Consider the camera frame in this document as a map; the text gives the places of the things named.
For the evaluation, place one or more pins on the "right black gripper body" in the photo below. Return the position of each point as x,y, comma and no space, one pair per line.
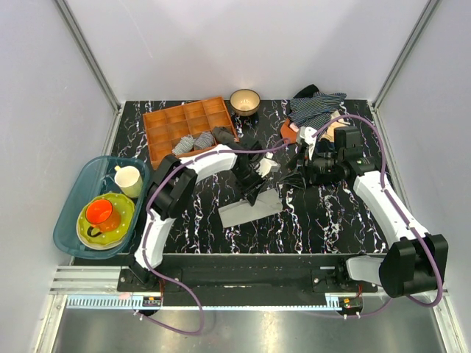
321,165

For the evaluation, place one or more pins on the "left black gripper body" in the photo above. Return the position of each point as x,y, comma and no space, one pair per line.
248,179

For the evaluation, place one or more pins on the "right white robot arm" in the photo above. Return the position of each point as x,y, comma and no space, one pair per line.
416,259

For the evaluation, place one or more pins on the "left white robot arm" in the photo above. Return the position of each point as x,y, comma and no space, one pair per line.
173,185

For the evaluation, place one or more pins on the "black underwear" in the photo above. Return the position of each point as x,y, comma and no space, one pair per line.
295,178

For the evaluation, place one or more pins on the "beige underwear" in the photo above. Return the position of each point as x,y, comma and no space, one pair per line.
329,132

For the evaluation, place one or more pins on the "dark grey rolled underwear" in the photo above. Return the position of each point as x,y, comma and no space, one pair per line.
223,135

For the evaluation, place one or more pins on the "striped rolled underwear middle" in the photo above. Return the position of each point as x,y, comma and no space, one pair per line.
204,141

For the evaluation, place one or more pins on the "striped rolled underwear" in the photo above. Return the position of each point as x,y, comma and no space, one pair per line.
204,141
185,145

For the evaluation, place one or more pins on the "striped rolled underwear left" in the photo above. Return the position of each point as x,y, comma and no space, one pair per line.
185,145

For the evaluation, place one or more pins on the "orange cloth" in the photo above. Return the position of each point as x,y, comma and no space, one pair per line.
289,131

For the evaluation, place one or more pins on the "beige bowl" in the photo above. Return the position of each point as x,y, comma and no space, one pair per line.
245,102

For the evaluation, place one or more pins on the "orange compartment tray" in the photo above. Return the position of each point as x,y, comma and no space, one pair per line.
165,128

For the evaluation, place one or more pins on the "cream mug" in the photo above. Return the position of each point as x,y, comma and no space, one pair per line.
129,180

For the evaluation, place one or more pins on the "blue plastic tub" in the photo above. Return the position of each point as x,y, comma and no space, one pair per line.
95,179

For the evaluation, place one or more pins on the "yellow-green dotted plate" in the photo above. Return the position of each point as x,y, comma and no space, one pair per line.
108,240

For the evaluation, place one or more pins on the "orange cup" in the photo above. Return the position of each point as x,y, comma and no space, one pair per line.
102,216

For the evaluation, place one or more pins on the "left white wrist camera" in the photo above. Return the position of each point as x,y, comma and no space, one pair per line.
267,165

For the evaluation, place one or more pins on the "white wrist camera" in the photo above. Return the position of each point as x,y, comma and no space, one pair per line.
307,137
267,165

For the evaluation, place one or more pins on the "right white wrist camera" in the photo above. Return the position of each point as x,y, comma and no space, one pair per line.
307,137

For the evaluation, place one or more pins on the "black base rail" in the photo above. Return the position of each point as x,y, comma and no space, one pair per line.
236,281

